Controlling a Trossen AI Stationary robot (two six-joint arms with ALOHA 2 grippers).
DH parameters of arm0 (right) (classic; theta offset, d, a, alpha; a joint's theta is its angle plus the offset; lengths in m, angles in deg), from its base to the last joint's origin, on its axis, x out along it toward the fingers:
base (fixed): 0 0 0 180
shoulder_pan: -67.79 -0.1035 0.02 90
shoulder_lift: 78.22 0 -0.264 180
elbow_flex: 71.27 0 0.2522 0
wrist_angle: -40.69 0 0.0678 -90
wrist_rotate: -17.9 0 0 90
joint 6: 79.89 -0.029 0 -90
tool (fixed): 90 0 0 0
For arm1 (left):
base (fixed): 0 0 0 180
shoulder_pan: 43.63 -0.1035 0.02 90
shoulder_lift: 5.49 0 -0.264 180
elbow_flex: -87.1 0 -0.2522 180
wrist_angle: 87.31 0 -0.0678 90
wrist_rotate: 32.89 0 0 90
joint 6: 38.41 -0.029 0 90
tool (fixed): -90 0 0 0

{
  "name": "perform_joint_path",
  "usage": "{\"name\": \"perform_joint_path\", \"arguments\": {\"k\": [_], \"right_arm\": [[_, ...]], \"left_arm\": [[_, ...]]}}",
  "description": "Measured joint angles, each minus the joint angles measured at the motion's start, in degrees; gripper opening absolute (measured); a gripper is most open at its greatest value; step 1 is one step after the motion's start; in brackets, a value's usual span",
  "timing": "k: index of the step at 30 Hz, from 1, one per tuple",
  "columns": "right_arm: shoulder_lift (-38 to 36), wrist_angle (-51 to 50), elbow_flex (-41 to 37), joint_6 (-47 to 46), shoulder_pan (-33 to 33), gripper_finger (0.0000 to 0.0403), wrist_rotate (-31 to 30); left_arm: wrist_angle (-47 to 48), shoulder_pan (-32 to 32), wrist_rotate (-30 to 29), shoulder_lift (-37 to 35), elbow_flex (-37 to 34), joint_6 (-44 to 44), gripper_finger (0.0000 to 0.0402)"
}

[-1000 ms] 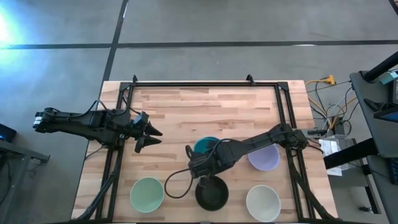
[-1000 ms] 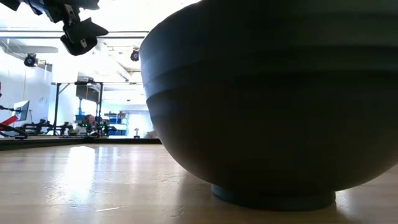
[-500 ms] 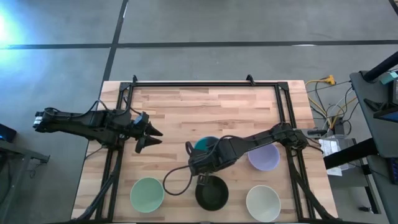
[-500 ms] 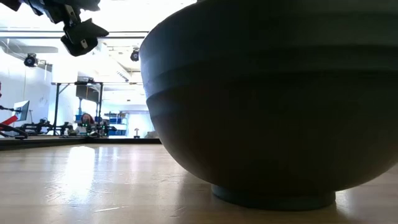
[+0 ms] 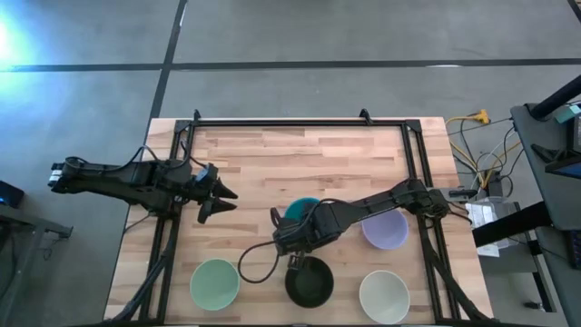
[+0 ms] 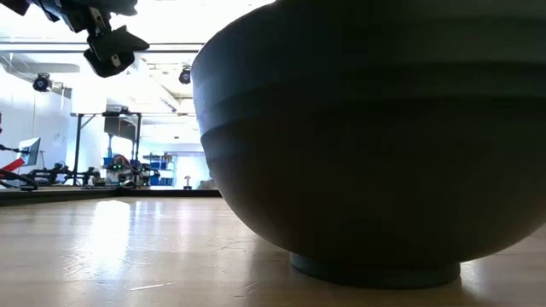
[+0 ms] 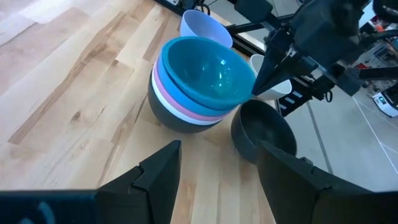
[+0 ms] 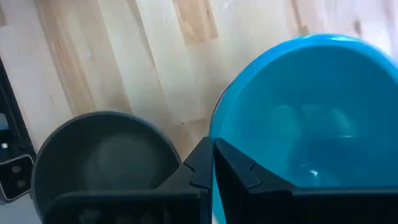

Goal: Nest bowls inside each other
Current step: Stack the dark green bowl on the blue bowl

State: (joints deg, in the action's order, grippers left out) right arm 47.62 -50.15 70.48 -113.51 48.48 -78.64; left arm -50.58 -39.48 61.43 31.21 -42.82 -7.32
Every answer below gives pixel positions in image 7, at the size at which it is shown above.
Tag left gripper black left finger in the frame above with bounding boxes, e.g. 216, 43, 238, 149
95, 139, 183, 224

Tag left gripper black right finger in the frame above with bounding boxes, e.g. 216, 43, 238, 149
256, 140, 398, 224

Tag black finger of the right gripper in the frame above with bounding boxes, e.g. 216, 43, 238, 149
252, 51, 300, 96

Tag dark grey plastic bowl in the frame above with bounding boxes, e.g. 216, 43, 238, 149
147, 70, 224, 134
230, 99, 298, 165

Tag teal plastic bowl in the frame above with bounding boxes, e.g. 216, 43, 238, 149
160, 35, 257, 111

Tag white cup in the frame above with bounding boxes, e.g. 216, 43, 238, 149
249, 54, 293, 101

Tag black equipment box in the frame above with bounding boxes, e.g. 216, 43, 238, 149
234, 0, 275, 24

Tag white plastic bowl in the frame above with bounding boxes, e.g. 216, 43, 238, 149
151, 70, 223, 126

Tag pale lavender plastic bowl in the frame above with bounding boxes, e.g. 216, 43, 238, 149
179, 9, 234, 49

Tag pink plastic bowl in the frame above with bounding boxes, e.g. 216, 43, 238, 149
153, 62, 238, 122

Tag white floor device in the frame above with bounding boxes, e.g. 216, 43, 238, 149
372, 83, 398, 118

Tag blue plastic bowl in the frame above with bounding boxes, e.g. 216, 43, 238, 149
156, 55, 240, 118

